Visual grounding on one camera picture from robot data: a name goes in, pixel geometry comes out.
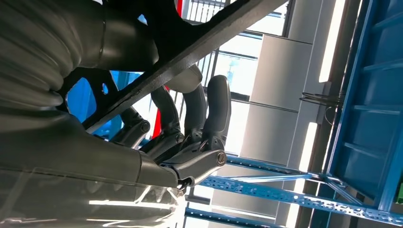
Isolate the ceiling light strip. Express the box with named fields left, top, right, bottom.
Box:
left=298, top=122, right=318, bottom=173
left=318, top=0, right=347, bottom=84

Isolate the red barrier belt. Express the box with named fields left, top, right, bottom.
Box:
left=152, top=0, right=185, bottom=140

